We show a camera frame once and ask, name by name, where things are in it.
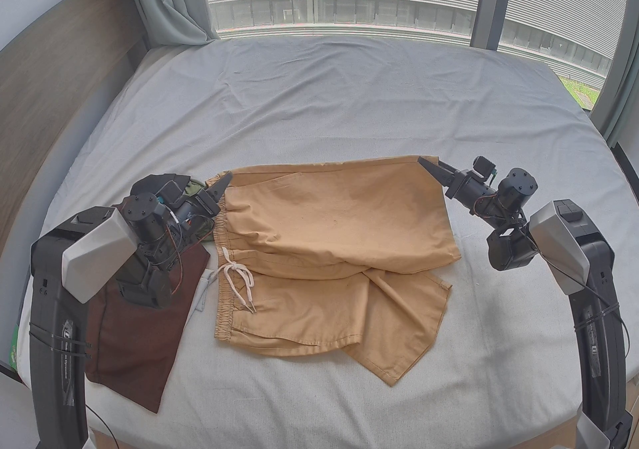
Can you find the bed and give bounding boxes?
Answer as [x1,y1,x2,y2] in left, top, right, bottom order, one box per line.
[0,0,639,449]

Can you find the brown garment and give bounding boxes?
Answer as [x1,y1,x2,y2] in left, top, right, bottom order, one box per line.
[84,205,211,414]

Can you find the green packet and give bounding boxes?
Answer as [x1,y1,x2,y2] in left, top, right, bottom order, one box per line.
[7,322,22,374]

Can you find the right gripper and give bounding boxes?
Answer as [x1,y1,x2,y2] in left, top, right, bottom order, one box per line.
[418,155,493,204]

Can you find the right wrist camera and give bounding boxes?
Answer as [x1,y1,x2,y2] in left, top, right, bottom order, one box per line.
[471,155,498,184]

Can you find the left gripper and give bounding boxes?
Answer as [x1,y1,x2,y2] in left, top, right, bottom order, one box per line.
[172,172,234,229]

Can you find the black cable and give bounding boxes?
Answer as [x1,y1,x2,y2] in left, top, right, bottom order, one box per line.
[86,403,121,449]

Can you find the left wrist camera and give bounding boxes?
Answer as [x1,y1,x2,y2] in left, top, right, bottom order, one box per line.
[158,180,189,206]

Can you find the black garment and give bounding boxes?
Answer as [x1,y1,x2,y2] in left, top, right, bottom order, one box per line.
[131,172,193,203]

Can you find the tan shorts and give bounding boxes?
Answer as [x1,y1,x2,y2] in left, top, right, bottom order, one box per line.
[206,155,462,386]

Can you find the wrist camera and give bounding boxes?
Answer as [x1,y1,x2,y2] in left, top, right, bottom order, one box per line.
[158,180,189,206]
[471,155,498,184]

